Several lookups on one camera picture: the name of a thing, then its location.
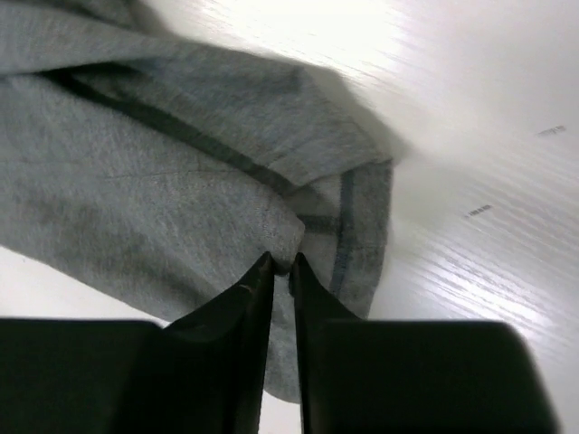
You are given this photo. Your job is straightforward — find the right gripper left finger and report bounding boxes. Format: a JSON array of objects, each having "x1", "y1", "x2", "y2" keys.
[{"x1": 1, "y1": 254, "x2": 275, "y2": 433}]

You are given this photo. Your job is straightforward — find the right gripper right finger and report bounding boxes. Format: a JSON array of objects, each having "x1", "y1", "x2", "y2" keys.
[{"x1": 290, "y1": 255, "x2": 560, "y2": 434}]

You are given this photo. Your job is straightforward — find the grey shorts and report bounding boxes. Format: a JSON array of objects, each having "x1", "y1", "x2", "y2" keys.
[{"x1": 0, "y1": 0, "x2": 399, "y2": 406}]

